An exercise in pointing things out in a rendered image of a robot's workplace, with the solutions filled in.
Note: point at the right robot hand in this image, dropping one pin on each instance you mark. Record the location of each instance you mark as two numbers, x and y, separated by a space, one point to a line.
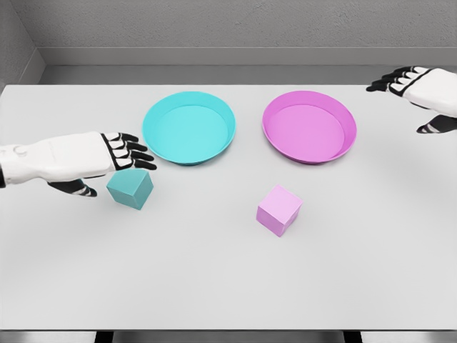
430 89

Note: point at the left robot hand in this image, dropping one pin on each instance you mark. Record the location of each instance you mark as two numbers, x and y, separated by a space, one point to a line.
78 155

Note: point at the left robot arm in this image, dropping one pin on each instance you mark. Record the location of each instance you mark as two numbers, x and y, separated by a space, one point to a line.
18 162

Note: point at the teal block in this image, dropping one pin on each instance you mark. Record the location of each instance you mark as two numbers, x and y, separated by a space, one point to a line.
130 188

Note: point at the cyan plate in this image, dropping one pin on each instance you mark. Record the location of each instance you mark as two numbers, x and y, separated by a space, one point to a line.
189 128

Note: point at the pink plate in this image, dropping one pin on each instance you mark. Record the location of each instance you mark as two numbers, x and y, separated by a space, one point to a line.
309 127

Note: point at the pink block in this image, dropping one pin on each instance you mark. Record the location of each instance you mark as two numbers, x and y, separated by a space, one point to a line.
278 210

